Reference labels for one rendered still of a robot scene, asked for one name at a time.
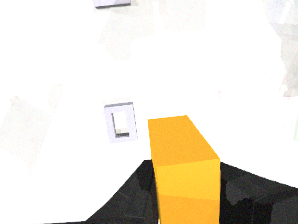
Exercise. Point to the orange rectangular block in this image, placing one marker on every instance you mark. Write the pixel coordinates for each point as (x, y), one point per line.
(187, 172)

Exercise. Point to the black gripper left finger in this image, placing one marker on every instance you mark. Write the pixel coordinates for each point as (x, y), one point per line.
(135, 202)

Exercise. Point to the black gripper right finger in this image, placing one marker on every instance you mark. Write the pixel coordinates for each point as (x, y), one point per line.
(246, 198)

